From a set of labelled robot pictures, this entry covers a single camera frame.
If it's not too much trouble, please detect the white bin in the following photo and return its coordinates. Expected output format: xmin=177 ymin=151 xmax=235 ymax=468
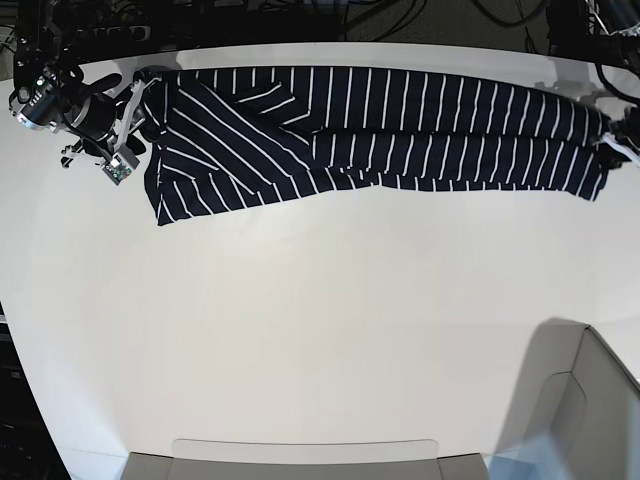
xmin=121 ymin=439 xmax=489 ymax=479
xmin=487 ymin=319 xmax=639 ymax=479

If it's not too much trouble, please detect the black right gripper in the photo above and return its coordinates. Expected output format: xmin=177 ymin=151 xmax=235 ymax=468
xmin=59 ymin=72 xmax=132 ymax=155

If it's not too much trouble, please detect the white bin right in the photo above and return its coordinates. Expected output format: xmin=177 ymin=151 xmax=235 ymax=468
xmin=487 ymin=319 xmax=639 ymax=479

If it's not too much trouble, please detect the black power strip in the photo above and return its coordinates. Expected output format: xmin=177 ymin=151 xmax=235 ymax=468
xmin=77 ymin=25 xmax=152 ymax=42

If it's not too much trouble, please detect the white bin front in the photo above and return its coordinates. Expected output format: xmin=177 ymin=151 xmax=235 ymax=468
xmin=121 ymin=439 xmax=489 ymax=479

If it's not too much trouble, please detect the navy white striped T-shirt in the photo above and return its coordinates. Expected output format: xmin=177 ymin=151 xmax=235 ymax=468
xmin=141 ymin=66 xmax=609 ymax=225

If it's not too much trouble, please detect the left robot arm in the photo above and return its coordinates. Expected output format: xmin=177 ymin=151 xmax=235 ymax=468
xmin=586 ymin=0 xmax=639 ymax=169

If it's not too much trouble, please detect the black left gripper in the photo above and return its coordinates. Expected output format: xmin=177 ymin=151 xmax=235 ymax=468
xmin=594 ymin=112 xmax=639 ymax=168

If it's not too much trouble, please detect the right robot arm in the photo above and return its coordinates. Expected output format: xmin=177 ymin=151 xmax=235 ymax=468
xmin=9 ymin=1 xmax=132 ymax=167

